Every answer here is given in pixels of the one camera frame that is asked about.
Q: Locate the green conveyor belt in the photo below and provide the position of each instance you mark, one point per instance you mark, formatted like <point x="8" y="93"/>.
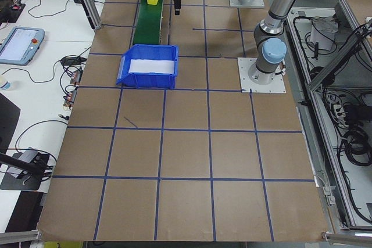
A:
<point x="146" y="24"/>

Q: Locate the blue plastic bin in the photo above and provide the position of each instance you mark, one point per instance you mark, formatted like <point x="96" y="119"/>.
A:
<point x="145" y="81"/>

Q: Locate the black power adapter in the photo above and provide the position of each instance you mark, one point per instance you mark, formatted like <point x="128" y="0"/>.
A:
<point x="71" y="61"/>
<point x="78" y="0"/>

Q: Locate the small electronics driver board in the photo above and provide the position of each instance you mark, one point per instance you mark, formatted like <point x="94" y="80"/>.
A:
<point x="70" y="98"/>
<point x="76" y="78"/>

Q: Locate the white crumpled bag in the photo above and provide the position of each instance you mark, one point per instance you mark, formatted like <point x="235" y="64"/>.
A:
<point x="322" y="36"/>

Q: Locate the light blue teach pendant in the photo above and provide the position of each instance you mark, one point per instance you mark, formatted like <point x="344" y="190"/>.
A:
<point x="17" y="46"/>

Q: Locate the white paper cup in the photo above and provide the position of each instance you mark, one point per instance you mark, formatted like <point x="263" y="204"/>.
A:
<point x="5" y="84"/>

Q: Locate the white power strip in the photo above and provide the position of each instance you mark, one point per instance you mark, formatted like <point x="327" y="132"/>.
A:
<point x="337" y="111"/>

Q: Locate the black panel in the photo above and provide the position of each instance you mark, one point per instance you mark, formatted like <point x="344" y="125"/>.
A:
<point x="7" y="123"/>

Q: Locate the grey clamp box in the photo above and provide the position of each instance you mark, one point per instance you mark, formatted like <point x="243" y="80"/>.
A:
<point x="27" y="155"/>

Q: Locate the black flat stand base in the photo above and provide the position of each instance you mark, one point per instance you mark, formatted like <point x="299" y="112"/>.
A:
<point x="32" y="184"/>

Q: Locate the aluminium corner bar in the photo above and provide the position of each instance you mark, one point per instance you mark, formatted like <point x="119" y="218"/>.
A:
<point x="348" y="237"/>
<point x="20" y="235"/>

